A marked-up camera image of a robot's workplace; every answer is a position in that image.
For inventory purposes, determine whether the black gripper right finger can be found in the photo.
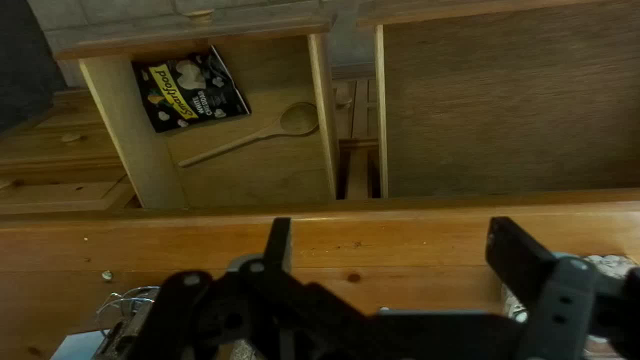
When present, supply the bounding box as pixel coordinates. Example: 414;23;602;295
483;216;640;360

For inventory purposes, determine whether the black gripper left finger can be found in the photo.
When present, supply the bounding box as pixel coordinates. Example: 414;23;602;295
141;216;376;360

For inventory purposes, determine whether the small open wooden drawer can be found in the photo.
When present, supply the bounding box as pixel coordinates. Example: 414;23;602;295
55;22;338;211

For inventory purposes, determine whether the wooden dresser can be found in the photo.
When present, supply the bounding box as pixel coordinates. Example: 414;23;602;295
0;0;640;360

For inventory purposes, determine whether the wooden spoon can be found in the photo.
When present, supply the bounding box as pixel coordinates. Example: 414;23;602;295
178;100;322;169

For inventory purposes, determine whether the large open wooden drawer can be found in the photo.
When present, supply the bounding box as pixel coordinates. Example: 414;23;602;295
357;0;640;200

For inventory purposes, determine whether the black snack packet yellow print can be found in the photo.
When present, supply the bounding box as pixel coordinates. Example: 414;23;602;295
129;44;254;134

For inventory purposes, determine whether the closed wooden drawer with knob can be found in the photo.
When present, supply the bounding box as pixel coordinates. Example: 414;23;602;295
0;123;125;169
0;178;135;216

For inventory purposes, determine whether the teal cardboard box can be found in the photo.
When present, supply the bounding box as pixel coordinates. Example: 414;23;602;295
48;328;112;360

